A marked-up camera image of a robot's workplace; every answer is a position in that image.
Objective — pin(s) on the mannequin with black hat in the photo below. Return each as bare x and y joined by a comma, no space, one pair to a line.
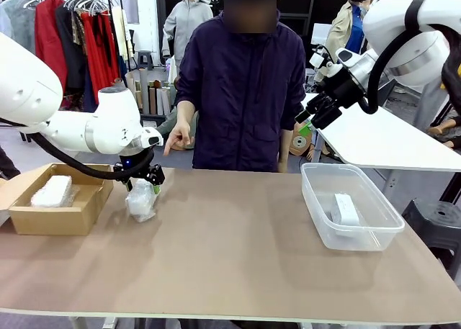
353,23

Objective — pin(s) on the person in grey hoodie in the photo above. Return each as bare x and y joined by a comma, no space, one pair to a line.
183,23

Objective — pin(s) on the clear plastic container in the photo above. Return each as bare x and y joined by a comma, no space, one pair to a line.
374,232

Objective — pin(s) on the lying mannequin doll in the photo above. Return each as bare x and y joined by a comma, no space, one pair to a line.
446,131

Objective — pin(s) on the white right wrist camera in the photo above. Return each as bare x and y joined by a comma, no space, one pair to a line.
324,64

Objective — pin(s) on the black plastic stool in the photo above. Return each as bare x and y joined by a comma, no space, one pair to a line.
436,221

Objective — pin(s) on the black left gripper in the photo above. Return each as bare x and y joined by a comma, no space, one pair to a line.
140,170

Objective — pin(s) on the white side table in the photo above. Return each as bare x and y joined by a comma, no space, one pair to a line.
389,145

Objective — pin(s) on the person's left hand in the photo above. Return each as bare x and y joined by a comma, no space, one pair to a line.
283,165

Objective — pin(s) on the cream hanging garment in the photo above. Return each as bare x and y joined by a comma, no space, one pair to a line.
119,30

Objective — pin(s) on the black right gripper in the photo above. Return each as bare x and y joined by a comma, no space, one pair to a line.
342,89

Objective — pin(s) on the person in navy jacket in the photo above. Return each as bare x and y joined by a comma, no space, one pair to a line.
245,98

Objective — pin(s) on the grey plastic stool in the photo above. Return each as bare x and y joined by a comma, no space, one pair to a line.
145,59

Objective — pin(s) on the person's right forearm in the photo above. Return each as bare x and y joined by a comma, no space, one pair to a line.
186,113

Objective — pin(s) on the long red dress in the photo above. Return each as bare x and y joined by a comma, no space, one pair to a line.
102,55

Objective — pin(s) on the cardboard tube rolls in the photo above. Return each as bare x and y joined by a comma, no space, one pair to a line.
155,95

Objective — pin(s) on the grey storage bin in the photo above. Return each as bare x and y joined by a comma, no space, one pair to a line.
155,119

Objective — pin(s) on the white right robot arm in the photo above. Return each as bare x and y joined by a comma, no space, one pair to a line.
396,23

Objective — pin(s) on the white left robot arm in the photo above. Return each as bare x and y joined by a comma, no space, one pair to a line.
72,131

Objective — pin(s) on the bubble-wrapped white clock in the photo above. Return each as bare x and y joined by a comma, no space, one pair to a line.
52,192
141,204

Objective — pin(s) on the person's right hand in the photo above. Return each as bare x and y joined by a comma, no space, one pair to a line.
178,136

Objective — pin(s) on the red hanging garment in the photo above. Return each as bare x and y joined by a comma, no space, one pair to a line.
48,30

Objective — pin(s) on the unwrapped white clock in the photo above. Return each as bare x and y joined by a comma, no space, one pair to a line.
345,210

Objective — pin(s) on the brown cardboard box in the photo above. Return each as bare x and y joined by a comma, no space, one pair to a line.
54,219

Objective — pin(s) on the person's left forearm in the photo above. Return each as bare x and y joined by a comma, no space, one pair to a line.
285,143

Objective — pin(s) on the grey hanging garment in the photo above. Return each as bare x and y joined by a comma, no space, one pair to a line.
19,19

